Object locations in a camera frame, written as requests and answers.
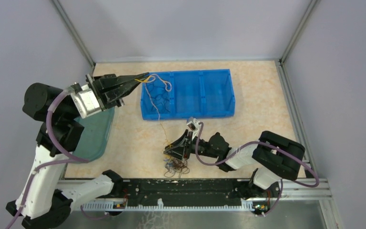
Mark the teal translucent plastic basin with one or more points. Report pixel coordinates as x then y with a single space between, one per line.
94 138

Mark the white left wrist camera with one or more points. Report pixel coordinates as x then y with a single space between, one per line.
86 102

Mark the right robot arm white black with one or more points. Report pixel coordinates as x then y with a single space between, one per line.
276 154

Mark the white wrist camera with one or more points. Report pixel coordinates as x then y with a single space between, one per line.
193 124
86 102

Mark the aluminium frame post left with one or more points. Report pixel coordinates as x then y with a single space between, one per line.
72 31

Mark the blue plastic divided bin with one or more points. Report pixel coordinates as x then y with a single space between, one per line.
184 94

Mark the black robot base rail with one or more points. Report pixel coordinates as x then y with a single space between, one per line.
226 194

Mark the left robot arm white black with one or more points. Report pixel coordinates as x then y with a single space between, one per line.
41 204

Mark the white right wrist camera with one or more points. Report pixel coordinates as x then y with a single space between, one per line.
193 124

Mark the aluminium frame post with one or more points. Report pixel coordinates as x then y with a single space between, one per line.
72 31
299 30

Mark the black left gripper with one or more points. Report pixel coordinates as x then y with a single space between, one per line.
110 98

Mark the aluminium frame post right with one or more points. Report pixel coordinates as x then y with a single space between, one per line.
299 30

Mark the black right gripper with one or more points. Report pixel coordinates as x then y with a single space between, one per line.
179 152

